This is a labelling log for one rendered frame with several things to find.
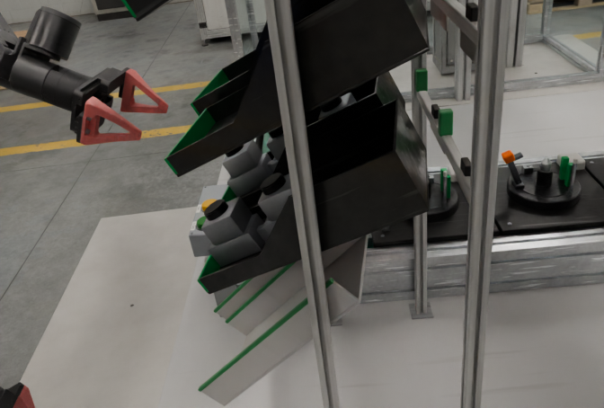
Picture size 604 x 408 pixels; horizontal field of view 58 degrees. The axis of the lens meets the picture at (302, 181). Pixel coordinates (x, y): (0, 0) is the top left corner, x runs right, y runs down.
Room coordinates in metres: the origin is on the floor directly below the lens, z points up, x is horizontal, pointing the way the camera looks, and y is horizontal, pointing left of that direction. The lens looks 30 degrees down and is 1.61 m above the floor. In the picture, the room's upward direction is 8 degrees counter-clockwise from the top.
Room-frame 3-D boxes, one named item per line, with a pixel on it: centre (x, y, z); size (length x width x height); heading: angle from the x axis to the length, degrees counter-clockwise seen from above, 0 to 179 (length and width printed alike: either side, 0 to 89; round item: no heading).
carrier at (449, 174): (0.96, -0.25, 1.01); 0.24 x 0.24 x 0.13; 86
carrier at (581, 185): (0.94, -0.49, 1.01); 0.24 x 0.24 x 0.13; 86
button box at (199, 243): (1.07, 0.21, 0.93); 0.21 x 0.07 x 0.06; 176
